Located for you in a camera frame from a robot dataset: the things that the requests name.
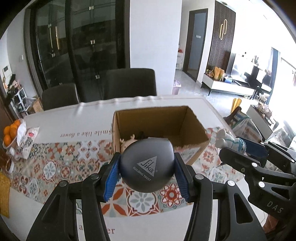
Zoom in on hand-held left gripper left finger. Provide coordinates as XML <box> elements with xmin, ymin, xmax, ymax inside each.
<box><xmin>25</xmin><ymin>152</ymin><xmax>122</xmax><ymax>241</ymax></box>

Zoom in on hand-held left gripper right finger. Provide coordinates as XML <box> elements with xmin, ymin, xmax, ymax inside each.
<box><xmin>173</xmin><ymin>152</ymin><xmax>269</xmax><ymax>241</ymax></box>

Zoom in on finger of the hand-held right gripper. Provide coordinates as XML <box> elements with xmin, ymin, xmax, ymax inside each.
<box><xmin>242</xmin><ymin>138</ymin><xmax>296</xmax><ymax>167</ymax></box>
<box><xmin>218</xmin><ymin>147</ymin><xmax>264</xmax><ymax>179</ymax></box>

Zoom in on small white blue figurine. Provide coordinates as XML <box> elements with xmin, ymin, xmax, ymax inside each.
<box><xmin>215</xmin><ymin>128</ymin><xmax>251</xmax><ymax>154</ymax></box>

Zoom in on dark grey Sika ball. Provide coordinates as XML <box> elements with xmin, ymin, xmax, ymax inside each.
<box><xmin>119</xmin><ymin>138</ymin><xmax>175</xmax><ymax>193</ymax></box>

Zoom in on brown cardboard box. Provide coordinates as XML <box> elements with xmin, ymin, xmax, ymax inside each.
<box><xmin>112</xmin><ymin>105</ymin><xmax>210</xmax><ymax>166</ymax></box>

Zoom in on low coffee table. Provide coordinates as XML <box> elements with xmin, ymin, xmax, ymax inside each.
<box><xmin>246</xmin><ymin>104</ymin><xmax>279</xmax><ymax>139</ymax></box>

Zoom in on yellow slippers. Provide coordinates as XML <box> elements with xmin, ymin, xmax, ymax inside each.
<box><xmin>232</xmin><ymin>98</ymin><xmax>241</xmax><ymax>114</ymax></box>

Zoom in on white television console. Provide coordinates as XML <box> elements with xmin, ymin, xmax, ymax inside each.
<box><xmin>201</xmin><ymin>73</ymin><xmax>255</xmax><ymax>98</ymax></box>

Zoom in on patterned white tablecloth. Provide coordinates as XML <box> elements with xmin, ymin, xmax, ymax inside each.
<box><xmin>0</xmin><ymin>95</ymin><xmax>250</xmax><ymax>241</ymax></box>

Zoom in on yellow paper bags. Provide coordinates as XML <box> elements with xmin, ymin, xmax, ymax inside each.
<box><xmin>214</xmin><ymin>67</ymin><xmax>225</xmax><ymax>81</ymax></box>

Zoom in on black television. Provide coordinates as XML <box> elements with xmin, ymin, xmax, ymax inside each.
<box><xmin>225</xmin><ymin>53</ymin><xmax>236</xmax><ymax>77</ymax></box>

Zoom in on printed snack bag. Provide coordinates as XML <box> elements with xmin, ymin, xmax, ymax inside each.
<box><xmin>16</xmin><ymin>127</ymin><xmax>40</xmax><ymax>160</ymax></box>

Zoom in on pink trash bin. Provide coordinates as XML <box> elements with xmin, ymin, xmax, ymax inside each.
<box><xmin>171</xmin><ymin>80</ymin><xmax>182</xmax><ymax>95</ymax></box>

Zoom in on wide dark dining chair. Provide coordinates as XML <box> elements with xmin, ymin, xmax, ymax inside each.
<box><xmin>104</xmin><ymin>68</ymin><xmax>158</xmax><ymax>100</ymax></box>

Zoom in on small dark dining chair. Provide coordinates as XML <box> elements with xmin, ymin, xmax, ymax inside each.
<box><xmin>42</xmin><ymin>83</ymin><xmax>80</xmax><ymax>111</ymax></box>

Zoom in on white plastic bag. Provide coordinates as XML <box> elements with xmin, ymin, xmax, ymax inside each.
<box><xmin>17</xmin><ymin>119</ymin><xmax>27</xmax><ymax>142</ymax></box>

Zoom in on small cardboard box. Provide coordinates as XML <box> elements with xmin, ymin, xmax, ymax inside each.
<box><xmin>32</xmin><ymin>97</ymin><xmax>44</xmax><ymax>113</ymax></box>

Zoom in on small white cup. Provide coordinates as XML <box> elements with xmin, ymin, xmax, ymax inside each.
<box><xmin>3</xmin><ymin>159</ymin><xmax>14</xmax><ymax>174</ymax></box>

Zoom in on white fruit basket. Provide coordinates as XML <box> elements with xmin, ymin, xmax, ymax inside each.
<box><xmin>2</xmin><ymin>137</ymin><xmax>19</xmax><ymax>149</ymax></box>

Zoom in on yellow woven mat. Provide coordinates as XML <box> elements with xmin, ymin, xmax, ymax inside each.
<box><xmin>0</xmin><ymin>173</ymin><xmax>11</xmax><ymax>218</ymax></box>

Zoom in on small white hallway cabinet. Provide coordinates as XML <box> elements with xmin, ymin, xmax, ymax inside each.
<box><xmin>175</xmin><ymin>52</ymin><xmax>184</xmax><ymax>70</ymax></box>

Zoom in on grey interior door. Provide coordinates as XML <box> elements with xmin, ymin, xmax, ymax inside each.
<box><xmin>183</xmin><ymin>8</ymin><xmax>208</xmax><ymax>84</ymax></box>

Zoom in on white storage shelf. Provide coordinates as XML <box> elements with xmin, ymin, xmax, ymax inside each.
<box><xmin>9</xmin><ymin>88</ymin><xmax>26</xmax><ymax>114</ymax></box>

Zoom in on brown wooden door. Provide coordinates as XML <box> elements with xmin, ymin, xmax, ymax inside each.
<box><xmin>0</xmin><ymin>76</ymin><xmax>14</xmax><ymax>126</ymax></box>

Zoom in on black framed glass doors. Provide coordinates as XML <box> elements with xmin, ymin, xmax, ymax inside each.
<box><xmin>24</xmin><ymin>0</ymin><xmax>131</xmax><ymax>102</ymax></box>

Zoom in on pile of plush toys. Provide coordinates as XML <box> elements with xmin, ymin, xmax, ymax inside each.
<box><xmin>5</xmin><ymin>74</ymin><xmax>22</xmax><ymax>93</ymax></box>

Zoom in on dark slatted wall panel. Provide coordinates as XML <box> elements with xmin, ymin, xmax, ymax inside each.
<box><xmin>207</xmin><ymin>0</ymin><xmax>236</xmax><ymax>75</ymax></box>

